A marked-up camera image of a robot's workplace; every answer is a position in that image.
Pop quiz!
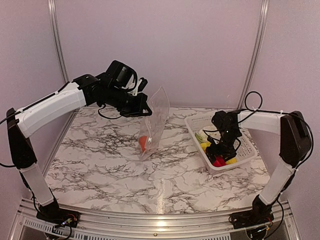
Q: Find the white plastic mesh basket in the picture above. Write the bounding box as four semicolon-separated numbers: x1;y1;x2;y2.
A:
184;110;258;175

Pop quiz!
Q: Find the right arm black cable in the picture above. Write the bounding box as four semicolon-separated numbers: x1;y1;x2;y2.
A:
234;91;265;123

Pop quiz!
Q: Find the orange toy pumpkin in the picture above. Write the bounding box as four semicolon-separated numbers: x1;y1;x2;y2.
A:
138;135;150;153

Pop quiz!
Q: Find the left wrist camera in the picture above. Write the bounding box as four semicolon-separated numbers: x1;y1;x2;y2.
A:
129;77;148;96

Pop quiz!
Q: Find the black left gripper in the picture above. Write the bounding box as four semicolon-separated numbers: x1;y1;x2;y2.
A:
105;84;152;117

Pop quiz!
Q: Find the left aluminium frame post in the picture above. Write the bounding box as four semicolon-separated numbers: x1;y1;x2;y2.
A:
47;0;70;83

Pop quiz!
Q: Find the white toy cauliflower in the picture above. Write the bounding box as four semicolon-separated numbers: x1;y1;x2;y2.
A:
197;125;218;139

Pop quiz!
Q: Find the aluminium front rail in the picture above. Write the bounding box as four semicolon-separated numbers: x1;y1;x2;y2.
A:
8;198;301;240

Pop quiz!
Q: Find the red toy bell pepper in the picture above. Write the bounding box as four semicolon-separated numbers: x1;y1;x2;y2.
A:
212;156;227;168

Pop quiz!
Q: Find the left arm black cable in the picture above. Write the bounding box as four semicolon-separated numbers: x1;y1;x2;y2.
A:
97;99;123;120

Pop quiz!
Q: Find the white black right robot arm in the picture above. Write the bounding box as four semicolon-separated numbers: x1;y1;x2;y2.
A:
204;109;314;229

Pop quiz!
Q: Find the clear zip top bag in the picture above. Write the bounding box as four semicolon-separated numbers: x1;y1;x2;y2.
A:
138;86;170;161

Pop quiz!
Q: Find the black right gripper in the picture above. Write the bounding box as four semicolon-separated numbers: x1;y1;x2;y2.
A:
206;129;240;165

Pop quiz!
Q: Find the aluminium frame post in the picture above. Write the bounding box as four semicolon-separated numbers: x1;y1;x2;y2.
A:
47;0;70;83
237;0;270;109

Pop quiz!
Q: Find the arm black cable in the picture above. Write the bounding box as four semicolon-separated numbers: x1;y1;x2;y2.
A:
234;91;265;123
97;99;123;120

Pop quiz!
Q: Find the right aluminium frame post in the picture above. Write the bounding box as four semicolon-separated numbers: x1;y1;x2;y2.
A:
237;0;270;109

